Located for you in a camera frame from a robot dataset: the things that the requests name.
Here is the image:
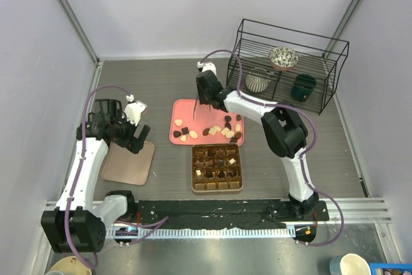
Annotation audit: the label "gold chocolate box with tray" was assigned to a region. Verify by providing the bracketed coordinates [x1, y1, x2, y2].
[191, 143, 243, 194]

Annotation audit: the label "metal tongs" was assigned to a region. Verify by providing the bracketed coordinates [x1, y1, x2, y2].
[192, 97, 212, 123]

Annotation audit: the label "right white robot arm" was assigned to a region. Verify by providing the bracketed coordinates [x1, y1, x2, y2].
[196, 70, 319, 220]

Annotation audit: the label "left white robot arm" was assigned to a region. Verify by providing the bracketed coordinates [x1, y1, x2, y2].
[41, 97, 150, 253]

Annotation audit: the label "dark heart chocolate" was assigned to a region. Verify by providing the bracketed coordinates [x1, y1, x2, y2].
[173, 131, 182, 138]

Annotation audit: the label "white teardrop chocolate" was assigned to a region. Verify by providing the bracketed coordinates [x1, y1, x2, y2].
[174, 119, 183, 126]

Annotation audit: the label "white oval chocolate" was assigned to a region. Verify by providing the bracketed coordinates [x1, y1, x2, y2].
[189, 131, 198, 139]

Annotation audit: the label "rose gold tin lid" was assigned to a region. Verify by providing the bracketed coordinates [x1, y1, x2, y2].
[101, 142, 156, 186]

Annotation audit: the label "pink plastic tray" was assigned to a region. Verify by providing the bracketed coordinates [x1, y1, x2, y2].
[169, 99, 245, 146]

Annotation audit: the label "striped ceramic cup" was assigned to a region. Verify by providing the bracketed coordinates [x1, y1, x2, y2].
[245, 67, 274, 93]

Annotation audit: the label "floral ceramic bowl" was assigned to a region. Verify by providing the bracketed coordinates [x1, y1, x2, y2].
[269, 46, 299, 71]

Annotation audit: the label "dark green mug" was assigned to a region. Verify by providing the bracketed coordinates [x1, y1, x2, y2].
[291, 74, 317, 102]

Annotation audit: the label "beige plate bottom left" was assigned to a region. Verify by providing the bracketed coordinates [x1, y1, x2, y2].
[46, 256, 93, 275]

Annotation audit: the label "white bowl bottom right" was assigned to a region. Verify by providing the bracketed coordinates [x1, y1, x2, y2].
[329, 253, 371, 275]

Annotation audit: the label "blue box corner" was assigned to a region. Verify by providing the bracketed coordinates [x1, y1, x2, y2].
[370, 263, 412, 275]

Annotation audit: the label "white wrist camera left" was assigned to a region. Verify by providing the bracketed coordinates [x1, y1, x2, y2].
[123, 94, 147, 127]

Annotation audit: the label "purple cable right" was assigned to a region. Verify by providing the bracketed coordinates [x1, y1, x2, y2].
[199, 49, 345, 247]

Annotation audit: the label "purple cable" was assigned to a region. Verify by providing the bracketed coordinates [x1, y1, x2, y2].
[63, 85, 170, 269]
[199, 49, 345, 247]

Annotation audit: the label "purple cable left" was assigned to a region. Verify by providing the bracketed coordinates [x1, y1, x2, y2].
[63, 85, 170, 269]

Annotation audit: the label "black wire rack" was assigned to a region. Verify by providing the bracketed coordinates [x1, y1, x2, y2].
[226, 19, 350, 114]

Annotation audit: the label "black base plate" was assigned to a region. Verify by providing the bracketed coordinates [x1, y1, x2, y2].
[136, 199, 330, 230]

